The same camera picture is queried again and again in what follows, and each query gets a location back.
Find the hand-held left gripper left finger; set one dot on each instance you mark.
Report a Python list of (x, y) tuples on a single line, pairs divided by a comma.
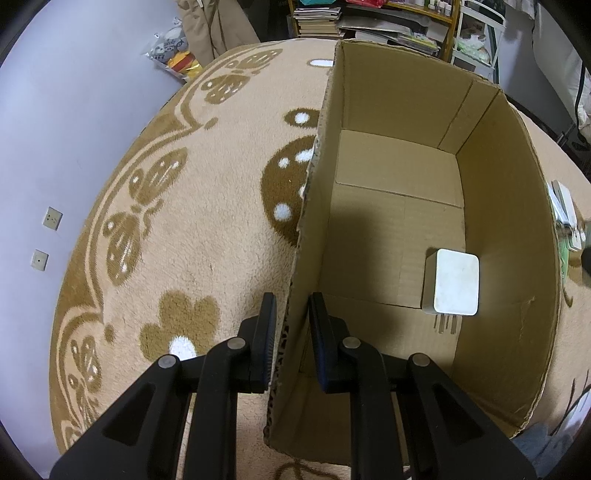
[(269, 344)]

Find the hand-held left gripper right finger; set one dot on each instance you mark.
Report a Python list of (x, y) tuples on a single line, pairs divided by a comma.
[(318, 344)]

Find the cardboard box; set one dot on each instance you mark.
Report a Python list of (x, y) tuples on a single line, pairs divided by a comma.
[(392, 221)]

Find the white power adapter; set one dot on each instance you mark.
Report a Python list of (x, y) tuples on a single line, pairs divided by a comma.
[(455, 281)]

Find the blue cloth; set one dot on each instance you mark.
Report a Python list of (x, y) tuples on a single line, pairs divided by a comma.
[(538, 452)]

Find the small white device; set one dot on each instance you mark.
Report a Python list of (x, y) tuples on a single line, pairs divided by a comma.
[(578, 236)]

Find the white flat device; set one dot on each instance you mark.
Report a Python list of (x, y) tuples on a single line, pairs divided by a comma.
[(563, 201)]

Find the plastic bag of plush toys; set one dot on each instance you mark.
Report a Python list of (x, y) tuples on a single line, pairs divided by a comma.
[(168, 48)]

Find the pile of papers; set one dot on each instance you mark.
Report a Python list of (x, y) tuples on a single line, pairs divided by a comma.
[(383, 32)]

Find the stack of books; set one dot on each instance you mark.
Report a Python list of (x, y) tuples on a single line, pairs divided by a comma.
[(318, 25)]

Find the beige hanging coat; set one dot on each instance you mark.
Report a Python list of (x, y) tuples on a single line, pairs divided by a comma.
[(217, 27)]

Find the pale green packets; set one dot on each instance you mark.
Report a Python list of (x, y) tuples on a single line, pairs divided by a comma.
[(473, 48)]

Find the wooden bookshelf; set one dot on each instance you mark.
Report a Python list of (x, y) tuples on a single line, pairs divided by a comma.
[(445, 27)]

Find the wall socket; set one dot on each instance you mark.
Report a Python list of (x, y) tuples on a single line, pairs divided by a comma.
[(52, 218), (39, 261)]

